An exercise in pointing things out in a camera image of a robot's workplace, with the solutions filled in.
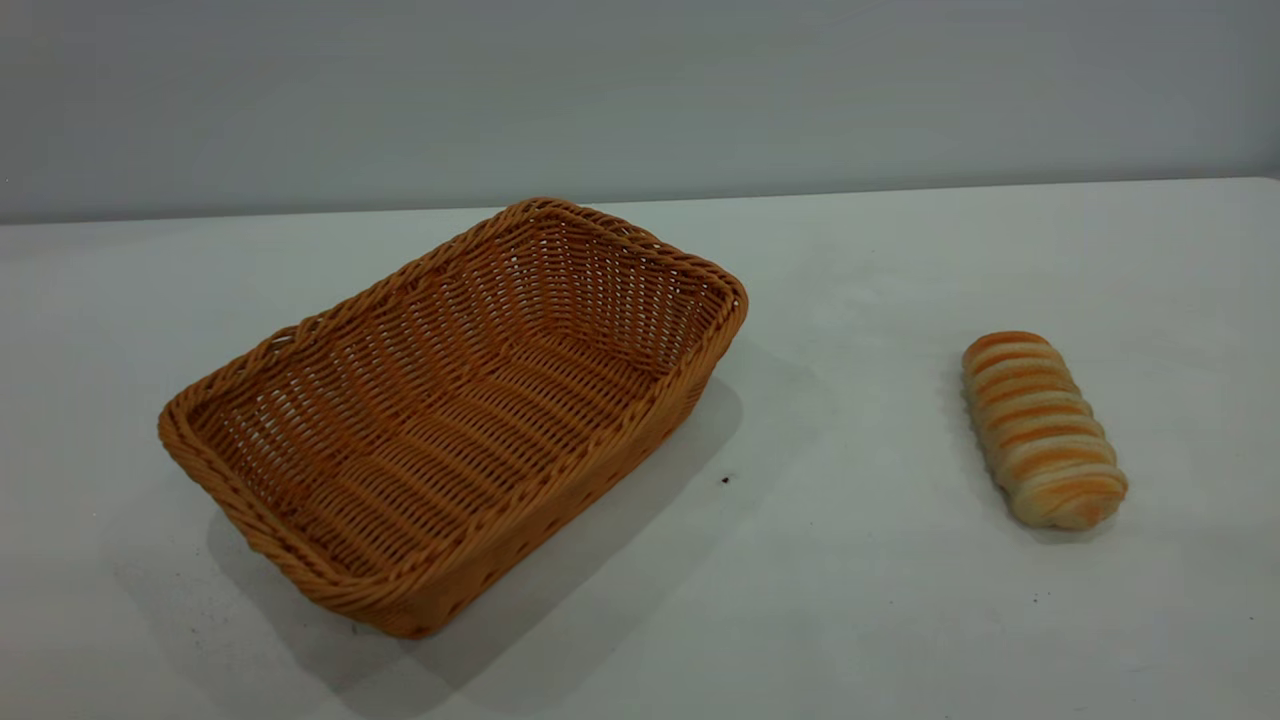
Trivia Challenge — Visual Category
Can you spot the orange woven wicker basket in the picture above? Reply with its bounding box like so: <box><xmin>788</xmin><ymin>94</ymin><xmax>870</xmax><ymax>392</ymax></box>
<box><xmin>157</xmin><ymin>197</ymin><xmax>749</xmax><ymax>640</ymax></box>

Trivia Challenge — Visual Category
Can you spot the striped bread roll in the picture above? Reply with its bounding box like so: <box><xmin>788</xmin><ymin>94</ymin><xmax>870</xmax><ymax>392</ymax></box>
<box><xmin>961</xmin><ymin>331</ymin><xmax>1129</xmax><ymax>531</ymax></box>

